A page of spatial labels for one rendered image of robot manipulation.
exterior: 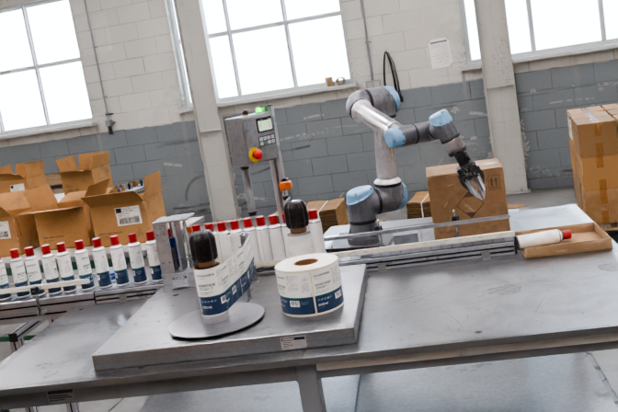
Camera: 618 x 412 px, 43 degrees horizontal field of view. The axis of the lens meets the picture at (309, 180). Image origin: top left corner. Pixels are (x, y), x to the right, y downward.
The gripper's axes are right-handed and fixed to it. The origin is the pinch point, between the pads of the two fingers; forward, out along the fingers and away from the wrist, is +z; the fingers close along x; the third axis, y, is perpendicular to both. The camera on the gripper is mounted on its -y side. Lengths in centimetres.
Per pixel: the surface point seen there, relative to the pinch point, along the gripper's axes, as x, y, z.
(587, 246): 24.4, 13.5, 30.1
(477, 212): -4.6, -18.9, 9.5
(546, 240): 13.4, 1.7, 25.6
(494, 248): -4.8, 5.5, 18.7
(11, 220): -251, -137, -85
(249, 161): -71, 1, -53
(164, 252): -113, 16, -38
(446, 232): -19.1, -19.1, 10.9
